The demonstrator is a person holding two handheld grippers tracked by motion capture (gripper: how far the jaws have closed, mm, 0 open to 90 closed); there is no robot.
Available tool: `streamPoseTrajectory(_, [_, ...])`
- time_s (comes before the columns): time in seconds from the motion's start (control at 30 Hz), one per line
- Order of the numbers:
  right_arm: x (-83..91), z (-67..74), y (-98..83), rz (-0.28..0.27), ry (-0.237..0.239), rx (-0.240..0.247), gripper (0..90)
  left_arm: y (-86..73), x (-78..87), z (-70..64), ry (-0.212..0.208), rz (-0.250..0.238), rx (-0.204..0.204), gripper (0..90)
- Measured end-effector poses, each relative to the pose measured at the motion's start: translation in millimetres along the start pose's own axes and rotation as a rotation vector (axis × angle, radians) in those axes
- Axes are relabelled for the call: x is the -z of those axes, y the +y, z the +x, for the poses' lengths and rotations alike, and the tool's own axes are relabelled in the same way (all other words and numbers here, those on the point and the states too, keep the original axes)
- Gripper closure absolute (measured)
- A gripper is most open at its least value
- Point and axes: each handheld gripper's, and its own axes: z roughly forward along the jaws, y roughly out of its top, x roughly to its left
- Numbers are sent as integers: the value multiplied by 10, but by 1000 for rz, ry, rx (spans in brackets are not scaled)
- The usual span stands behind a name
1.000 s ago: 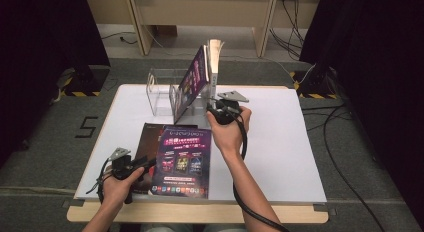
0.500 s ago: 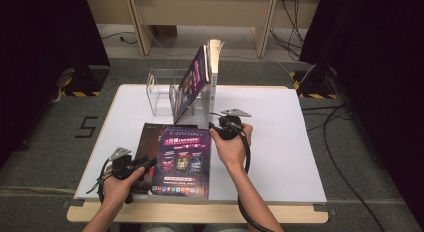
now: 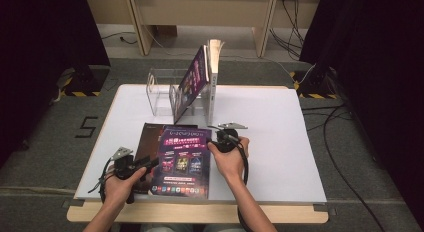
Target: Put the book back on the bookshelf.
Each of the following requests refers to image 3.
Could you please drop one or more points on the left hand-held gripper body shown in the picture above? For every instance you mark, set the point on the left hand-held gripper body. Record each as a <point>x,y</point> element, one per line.
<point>124,167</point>

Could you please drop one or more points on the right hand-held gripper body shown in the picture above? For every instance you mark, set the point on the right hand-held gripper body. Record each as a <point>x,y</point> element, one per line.
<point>227,140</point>

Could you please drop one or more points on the white book with picture grid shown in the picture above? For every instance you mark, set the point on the white book with picture grid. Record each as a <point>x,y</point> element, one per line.
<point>213,92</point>

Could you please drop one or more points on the clear acrylic file rack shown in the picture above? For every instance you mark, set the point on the clear acrylic file rack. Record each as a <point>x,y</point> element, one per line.
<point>158,92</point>

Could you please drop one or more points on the person's left hand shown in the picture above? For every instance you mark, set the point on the person's left hand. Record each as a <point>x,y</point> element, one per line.
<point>120,192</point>

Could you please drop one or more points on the person's right hand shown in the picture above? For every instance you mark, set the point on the person's right hand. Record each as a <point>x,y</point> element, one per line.
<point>231,165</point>

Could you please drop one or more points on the light wooden table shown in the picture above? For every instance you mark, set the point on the light wooden table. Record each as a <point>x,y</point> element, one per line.
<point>200,213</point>

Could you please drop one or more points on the black stand base hazard tape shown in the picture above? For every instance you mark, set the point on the black stand base hazard tape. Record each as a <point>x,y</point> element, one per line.
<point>88,80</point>
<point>316,82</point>

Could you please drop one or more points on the beige wooden desk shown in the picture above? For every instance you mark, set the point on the beige wooden desk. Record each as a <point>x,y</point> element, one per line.
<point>200,8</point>

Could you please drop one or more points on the black curtain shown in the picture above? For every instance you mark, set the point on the black curtain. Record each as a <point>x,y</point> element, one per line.
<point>383,58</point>
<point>40,58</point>

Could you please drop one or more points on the grey metal table bracket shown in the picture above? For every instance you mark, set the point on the grey metal table bracket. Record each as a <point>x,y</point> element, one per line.
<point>73,203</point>
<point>323,209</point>

